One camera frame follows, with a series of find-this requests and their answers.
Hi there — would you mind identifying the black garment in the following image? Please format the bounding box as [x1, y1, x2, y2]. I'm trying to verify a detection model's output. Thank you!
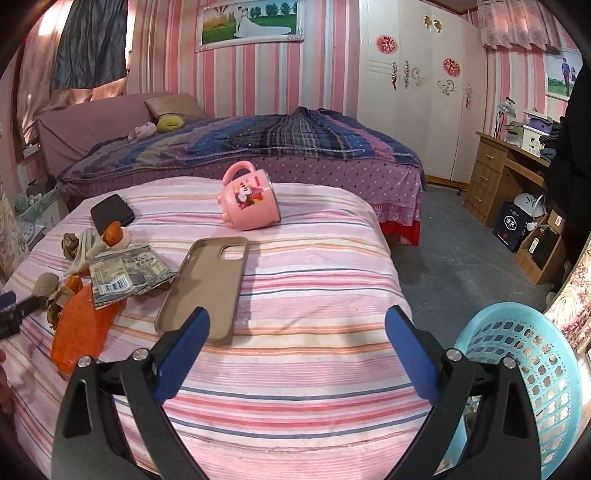
[542, 60, 591, 266]

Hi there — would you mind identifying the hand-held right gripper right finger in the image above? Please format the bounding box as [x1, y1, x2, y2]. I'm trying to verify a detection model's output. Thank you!
[384, 305, 542, 480]

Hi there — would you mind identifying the beige phone case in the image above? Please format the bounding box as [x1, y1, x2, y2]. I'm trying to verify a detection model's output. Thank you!
[154, 237, 250, 347]

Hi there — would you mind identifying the white wardrobe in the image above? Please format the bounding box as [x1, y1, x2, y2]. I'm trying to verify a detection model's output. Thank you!
[358, 0, 490, 189]

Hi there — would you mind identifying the silver desk lamp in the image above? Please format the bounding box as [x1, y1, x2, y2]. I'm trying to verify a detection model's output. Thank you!
[493, 98, 518, 137]

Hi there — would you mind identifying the pile of folded clothes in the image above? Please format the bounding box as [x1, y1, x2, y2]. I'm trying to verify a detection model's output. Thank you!
[538, 131, 561, 162]

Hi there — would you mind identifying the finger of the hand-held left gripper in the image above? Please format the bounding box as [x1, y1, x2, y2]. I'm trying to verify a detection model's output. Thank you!
[0, 290, 44, 340]

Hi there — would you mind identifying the white round appliance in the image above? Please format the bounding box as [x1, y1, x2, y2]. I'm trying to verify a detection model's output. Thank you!
[512, 193, 548, 220]

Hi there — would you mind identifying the pink bundled cloth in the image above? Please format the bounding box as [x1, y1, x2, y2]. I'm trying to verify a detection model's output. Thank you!
[127, 122, 157, 142]

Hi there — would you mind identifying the small framed wall photo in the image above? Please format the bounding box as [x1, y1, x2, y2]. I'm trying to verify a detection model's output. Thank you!
[545, 48, 583, 100]

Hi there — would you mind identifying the dark grey curtain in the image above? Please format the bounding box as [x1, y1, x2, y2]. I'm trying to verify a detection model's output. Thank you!
[53, 0, 129, 89]

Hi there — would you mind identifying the orange plastic bag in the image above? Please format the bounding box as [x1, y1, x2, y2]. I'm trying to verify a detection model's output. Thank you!
[50, 281, 126, 374]

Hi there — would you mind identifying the plaid purple blue quilt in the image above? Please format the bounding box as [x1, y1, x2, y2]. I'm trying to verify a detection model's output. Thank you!
[58, 107, 423, 185]

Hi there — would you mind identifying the beige pillow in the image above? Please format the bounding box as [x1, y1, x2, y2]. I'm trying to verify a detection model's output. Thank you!
[144, 93, 206, 121]

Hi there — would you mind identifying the black printed box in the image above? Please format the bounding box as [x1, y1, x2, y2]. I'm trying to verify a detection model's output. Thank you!
[492, 202, 532, 253]

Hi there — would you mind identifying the pink striped cloth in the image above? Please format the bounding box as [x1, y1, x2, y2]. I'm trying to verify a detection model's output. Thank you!
[4, 176, 455, 480]

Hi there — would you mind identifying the pink covered headboard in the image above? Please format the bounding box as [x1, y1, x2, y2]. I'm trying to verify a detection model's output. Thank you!
[36, 92, 204, 176]

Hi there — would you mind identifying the wooden desk with drawers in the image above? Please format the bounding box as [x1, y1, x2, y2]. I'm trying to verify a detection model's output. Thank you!
[463, 131, 555, 228]

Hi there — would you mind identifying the floral curtain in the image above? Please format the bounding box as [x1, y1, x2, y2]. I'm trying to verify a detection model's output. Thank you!
[545, 240, 591, 365]
[0, 194, 29, 282]

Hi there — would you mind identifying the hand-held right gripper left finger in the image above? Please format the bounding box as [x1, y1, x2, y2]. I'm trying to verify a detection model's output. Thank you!
[51, 305, 213, 480]

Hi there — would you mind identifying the framed wedding photo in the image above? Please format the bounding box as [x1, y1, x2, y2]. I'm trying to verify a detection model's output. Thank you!
[195, 0, 305, 52]

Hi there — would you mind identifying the silver snack wrapper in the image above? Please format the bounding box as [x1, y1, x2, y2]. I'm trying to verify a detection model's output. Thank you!
[89, 244, 178, 309]

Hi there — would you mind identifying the white nightstand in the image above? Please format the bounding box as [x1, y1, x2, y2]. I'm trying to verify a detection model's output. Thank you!
[16, 185, 70, 243]

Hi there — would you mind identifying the pink satin curtain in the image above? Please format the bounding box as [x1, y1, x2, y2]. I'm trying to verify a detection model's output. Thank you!
[18, 0, 127, 144]

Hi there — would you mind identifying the yellow-green plush toy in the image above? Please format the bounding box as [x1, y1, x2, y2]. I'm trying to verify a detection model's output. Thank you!
[156, 113, 185, 134]

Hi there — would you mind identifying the pink curtain valance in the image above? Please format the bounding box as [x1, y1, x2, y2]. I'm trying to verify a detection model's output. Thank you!
[475, 0, 561, 51]

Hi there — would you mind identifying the black rectangular case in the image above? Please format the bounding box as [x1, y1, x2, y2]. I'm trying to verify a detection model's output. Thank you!
[90, 194, 136, 235]

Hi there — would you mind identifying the open wooden crate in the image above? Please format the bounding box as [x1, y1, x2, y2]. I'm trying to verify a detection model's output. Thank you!
[515, 210, 568, 285]

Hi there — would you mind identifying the white storage box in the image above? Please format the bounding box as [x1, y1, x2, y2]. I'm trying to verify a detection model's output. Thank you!
[518, 124, 546, 152]

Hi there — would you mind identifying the light blue plastic basket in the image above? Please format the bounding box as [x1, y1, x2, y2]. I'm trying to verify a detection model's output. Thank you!
[450, 302, 583, 480]

